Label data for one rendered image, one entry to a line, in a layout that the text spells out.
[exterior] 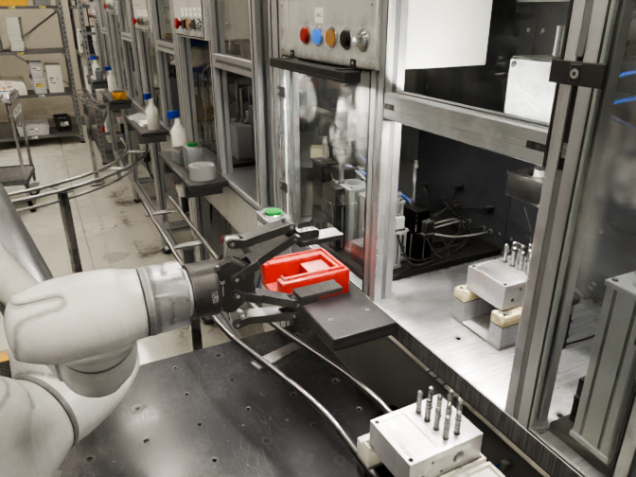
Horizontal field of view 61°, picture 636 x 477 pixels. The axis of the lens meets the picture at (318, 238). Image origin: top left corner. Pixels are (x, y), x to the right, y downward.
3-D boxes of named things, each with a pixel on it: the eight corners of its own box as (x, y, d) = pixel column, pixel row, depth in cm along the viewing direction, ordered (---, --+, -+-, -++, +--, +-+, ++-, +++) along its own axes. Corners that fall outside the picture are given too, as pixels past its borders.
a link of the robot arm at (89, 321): (132, 246, 67) (132, 291, 78) (-10, 271, 61) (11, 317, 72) (152, 324, 63) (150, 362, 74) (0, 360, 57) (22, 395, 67)
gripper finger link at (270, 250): (226, 275, 76) (221, 268, 75) (292, 232, 78) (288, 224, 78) (236, 287, 73) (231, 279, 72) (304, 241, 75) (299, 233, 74)
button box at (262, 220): (256, 255, 134) (255, 209, 129) (286, 249, 137) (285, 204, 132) (269, 267, 127) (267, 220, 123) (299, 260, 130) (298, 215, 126)
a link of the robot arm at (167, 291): (144, 285, 64) (194, 275, 66) (132, 256, 71) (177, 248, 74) (153, 350, 68) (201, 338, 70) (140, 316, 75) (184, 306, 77)
